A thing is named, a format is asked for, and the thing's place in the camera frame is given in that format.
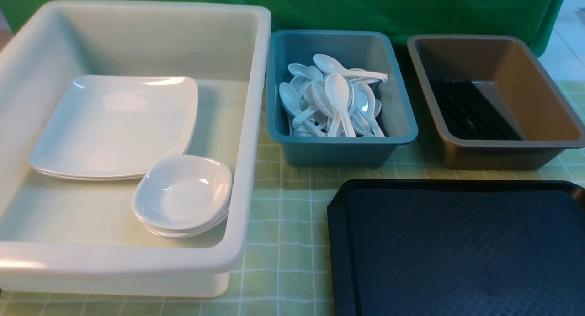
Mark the large white rice plate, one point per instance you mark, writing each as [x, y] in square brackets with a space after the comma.
[126, 113]

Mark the white square plate in tub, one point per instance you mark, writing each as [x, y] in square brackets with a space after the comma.
[96, 165]

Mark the pile of white spoons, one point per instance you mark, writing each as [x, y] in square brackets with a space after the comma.
[310, 113]

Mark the white small bowl in tub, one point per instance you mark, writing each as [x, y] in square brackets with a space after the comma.
[189, 233]

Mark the teal plastic bin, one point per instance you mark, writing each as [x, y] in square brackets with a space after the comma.
[367, 50]

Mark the brown plastic bin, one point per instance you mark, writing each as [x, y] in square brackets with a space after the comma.
[511, 78]

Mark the white soup spoon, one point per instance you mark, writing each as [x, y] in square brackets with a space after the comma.
[329, 65]

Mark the large white plastic tub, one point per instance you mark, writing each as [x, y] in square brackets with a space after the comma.
[222, 47]

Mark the green checkered tablecloth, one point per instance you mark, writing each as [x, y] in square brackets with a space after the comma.
[286, 266]

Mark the white side bowl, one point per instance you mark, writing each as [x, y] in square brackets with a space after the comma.
[226, 210]

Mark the green backdrop cloth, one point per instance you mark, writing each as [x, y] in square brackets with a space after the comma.
[530, 21]

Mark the top white spoon in bin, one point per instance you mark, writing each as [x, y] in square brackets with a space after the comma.
[338, 94]

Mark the black serving tray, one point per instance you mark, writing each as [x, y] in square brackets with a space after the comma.
[457, 247]

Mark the black chopsticks in bin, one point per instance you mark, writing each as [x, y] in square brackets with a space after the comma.
[468, 114]

